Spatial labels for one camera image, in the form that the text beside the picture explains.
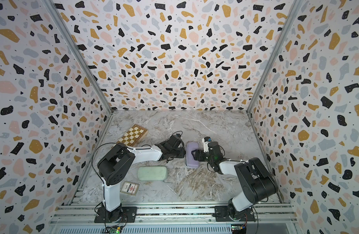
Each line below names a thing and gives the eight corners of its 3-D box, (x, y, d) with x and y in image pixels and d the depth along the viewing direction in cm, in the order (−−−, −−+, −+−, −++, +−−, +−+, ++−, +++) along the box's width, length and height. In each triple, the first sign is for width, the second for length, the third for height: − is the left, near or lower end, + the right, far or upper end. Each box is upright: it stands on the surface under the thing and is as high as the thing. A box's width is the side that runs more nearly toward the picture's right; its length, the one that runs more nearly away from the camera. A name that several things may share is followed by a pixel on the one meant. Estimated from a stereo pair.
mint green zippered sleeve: (137, 181, 86) (135, 178, 84) (140, 168, 91) (138, 165, 89) (167, 181, 87) (166, 178, 84) (168, 168, 92) (168, 166, 89)
